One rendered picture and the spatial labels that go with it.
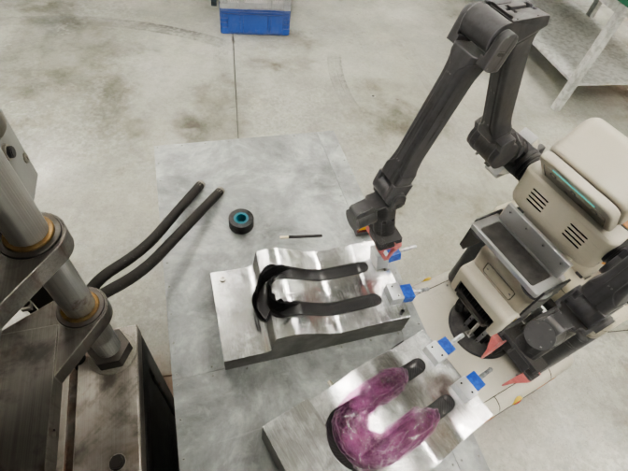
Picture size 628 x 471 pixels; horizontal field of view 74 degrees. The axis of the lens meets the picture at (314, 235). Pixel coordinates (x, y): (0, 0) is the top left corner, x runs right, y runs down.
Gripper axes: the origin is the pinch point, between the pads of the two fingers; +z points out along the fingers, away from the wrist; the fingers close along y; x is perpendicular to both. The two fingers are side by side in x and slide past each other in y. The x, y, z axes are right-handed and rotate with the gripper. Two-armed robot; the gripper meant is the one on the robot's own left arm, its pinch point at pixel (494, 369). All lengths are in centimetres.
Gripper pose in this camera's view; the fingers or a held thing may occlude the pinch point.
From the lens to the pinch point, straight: 106.5
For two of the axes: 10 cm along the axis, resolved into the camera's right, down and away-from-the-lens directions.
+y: 4.7, 7.4, -4.9
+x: 7.3, -0.1, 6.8
